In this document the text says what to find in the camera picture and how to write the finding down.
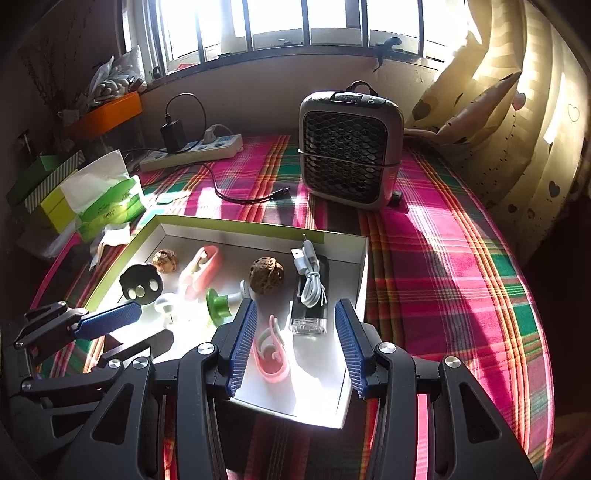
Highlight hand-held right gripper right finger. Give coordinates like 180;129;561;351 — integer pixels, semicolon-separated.
335;298;539;480

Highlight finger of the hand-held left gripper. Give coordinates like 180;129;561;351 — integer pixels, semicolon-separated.
14;300;143;352
18;330;176;402

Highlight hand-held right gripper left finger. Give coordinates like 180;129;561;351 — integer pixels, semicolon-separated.
55;298;259;480

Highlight light pink ear hook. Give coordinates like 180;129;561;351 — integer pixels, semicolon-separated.
252;314;293;384

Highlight green and white cardboard box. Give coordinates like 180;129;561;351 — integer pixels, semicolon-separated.
83;213;370;430

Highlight green and white massager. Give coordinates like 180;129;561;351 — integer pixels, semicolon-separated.
205;279;252;328

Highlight black device with clear end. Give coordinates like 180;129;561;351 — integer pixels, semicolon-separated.
288;254;331;340

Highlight black round disc with holes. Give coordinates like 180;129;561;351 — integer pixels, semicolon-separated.
119;263;163;305

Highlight small white round device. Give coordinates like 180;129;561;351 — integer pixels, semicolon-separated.
154;294;178;326

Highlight brown walnut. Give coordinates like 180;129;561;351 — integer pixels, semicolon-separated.
249;257;284;291
152;249;180;274

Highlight white cable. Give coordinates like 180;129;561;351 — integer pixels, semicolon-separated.
291;233;329;309

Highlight crumpled white tissue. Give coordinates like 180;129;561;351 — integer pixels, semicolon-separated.
88;224;134;271

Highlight plaid tablecloth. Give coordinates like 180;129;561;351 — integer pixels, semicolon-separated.
34;134;555;480

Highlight yellow-green box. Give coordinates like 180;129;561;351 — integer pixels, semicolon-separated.
39;189;81;234

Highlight green tissue pack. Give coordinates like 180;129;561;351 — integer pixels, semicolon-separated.
60;150;146;243

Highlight striped box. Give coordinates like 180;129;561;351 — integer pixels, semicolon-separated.
25;150;86;215

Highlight dark green box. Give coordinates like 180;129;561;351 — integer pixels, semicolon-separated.
7;154;70;206

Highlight white power strip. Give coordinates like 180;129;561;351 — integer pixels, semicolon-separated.
139;134;243;171

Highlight black charger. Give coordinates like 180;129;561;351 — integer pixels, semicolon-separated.
160;117;188;152

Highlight small grey heater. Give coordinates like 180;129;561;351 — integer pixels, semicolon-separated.
298;80;406;210

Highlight orange box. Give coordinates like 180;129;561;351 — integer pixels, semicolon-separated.
62;91;143;141

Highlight plastic bags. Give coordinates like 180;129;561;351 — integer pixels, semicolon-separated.
88;46;148;100

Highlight dried twig bunch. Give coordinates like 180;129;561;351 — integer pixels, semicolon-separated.
18;18;100;121

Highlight cream heart print curtain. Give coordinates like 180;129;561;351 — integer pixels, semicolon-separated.
466;0;591;264

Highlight window with metal bars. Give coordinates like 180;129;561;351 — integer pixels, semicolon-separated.
122;0;467;75

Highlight black charger cable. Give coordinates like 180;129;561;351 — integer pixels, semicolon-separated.
121;92;291;204

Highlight black strap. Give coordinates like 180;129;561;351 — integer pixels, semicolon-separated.
372;37;402;72

